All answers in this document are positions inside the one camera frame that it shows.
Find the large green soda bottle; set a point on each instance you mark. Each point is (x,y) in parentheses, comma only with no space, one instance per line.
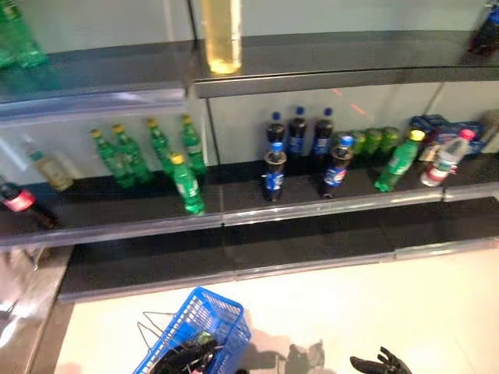
(19,39)

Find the blue cookie box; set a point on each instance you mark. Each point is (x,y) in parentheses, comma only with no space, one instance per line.
(425,122)

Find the large Pepsi bottle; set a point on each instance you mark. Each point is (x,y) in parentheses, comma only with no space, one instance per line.
(485,35)

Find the large yellow drink bottle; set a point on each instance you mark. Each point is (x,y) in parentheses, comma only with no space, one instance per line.
(222,39)

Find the small yellow tea bottle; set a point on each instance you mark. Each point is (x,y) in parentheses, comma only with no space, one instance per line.
(54,171)

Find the blue Oreo cookie pack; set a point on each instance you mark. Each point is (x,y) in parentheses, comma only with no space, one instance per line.
(473,132)

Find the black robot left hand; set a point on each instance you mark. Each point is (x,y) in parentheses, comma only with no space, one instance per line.
(187,358)

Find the green drink container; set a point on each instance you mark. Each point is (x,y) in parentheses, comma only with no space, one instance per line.
(204,338)

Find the cola bottle red label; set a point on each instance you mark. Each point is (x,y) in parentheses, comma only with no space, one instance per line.
(19,200)

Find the clear water bottle red cap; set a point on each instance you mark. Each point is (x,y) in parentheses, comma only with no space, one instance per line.
(444,163)

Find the small Pepsi bottle blue cap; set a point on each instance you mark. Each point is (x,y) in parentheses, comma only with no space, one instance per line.
(297,136)
(274,175)
(336,171)
(275,130)
(323,136)

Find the pale blue white carton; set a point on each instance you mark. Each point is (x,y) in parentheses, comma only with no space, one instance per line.
(491,128)

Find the dark floor plinth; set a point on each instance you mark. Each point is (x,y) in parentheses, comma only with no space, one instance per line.
(39,311)

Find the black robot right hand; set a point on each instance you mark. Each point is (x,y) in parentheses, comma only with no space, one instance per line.
(382,366)

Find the blue plastic shopping basket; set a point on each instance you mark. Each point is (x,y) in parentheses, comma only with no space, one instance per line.
(218,311)

